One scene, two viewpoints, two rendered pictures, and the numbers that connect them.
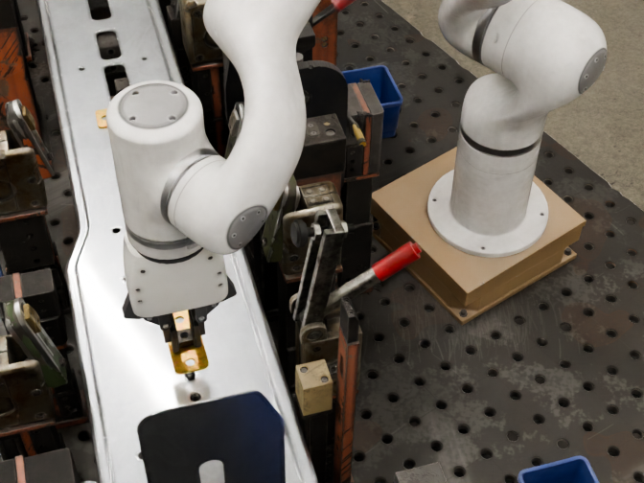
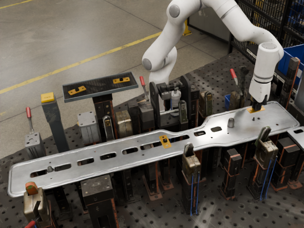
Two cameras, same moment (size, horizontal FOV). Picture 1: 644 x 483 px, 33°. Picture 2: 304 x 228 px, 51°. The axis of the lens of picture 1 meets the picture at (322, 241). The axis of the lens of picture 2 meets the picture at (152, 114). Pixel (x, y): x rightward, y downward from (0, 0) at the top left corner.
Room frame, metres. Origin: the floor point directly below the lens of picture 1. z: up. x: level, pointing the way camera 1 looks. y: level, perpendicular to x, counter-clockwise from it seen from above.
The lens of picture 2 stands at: (1.18, 1.35, 2.05)
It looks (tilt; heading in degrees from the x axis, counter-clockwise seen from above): 39 degrees down; 272
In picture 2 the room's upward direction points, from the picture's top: 3 degrees counter-clockwise
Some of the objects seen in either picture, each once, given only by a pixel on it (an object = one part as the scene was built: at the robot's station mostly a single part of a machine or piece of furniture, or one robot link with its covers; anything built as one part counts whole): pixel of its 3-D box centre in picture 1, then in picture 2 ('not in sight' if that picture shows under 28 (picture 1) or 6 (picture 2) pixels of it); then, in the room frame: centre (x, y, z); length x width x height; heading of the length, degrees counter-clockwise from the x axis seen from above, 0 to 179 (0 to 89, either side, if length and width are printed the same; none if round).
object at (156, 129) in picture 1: (164, 162); (266, 59); (0.71, 0.15, 1.34); 0.09 x 0.08 x 0.13; 48
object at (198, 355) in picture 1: (184, 338); (256, 108); (0.71, 0.15, 1.07); 0.08 x 0.04 x 0.01; 17
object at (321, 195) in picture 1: (310, 291); (203, 121); (0.94, 0.01, 0.88); 0.11 x 0.09 x 0.37; 107
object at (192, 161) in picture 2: (22, 230); (190, 183); (1.05, 0.43, 0.87); 0.12 x 0.09 x 0.35; 107
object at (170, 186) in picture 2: not in sight; (164, 162); (1.17, 0.27, 0.84); 0.13 x 0.05 x 0.29; 107
